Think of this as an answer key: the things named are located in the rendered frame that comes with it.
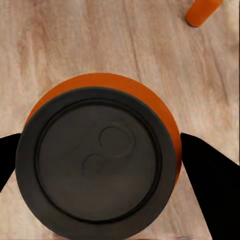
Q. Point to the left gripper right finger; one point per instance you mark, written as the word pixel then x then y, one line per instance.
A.
pixel 215 179

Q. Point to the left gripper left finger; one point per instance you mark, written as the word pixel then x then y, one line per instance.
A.
pixel 8 149

